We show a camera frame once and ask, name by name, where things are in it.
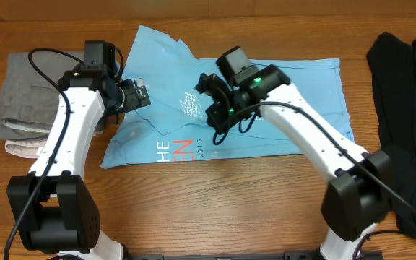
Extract light blue printed t-shirt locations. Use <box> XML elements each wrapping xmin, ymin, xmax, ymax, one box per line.
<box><xmin>101</xmin><ymin>26</ymin><xmax>354</xmax><ymax>168</ymax></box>

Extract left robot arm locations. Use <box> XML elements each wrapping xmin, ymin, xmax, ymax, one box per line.
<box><xmin>6</xmin><ymin>71</ymin><xmax>150</xmax><ymax>259</ymax></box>

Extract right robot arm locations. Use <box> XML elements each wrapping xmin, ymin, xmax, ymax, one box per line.
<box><xmin>195</xmin><ymin>65</ymin><xmax>392</xmax><ymax>259</ymax></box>

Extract folded grey trousers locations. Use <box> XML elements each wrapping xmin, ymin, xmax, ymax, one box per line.
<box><xmin>0</xmin><ymin>52</ymin><xmax>108</xmax><ymax>141</ymax></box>

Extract folded beige trousers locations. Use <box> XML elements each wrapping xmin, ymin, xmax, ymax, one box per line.
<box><xmin>3</xmin><ymin>121</ymin><xmax>52</xmax><ymax>159</ymax></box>

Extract black garment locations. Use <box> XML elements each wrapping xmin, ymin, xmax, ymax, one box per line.
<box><xmin>366</xmin><ymin>32</ymin><xmax>416</xmax><ymax>238</ymax></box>

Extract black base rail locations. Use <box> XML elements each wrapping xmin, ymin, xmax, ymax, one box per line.
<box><xmin>123</xmin><ymin>249</ymin><xmax>384</xmax><ymax>260</ymax></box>

